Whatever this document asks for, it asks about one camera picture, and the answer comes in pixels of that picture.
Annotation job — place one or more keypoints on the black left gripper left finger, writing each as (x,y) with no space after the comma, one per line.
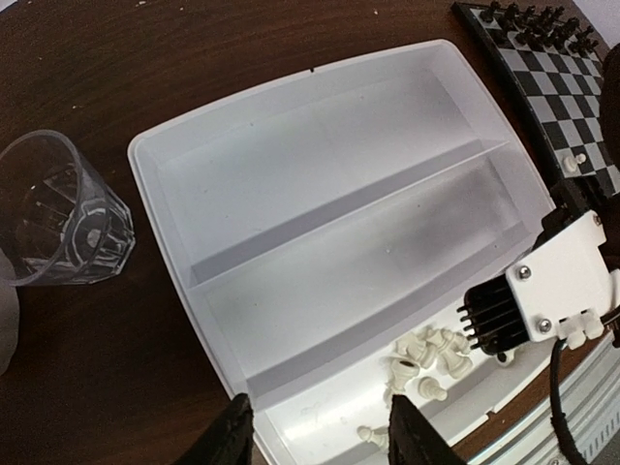
(229,439)

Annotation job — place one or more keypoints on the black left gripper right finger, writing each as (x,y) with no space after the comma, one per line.
(412,440)

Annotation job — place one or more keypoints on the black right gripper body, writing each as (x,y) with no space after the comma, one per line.
(579,195)

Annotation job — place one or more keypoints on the black white chess board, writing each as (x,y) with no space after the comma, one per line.
(558,100)

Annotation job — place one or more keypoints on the white plastic compartment tray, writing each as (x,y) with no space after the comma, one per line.
(310,222)

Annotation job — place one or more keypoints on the row of black chess pieces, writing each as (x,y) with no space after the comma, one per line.
(543,31)

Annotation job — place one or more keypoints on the white scalloped bowl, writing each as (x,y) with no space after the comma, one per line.
(10,311)

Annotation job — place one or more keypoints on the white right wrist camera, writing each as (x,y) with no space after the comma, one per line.
(561,289)

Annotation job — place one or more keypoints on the front aluminium rail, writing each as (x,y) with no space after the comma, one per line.
(590,400)

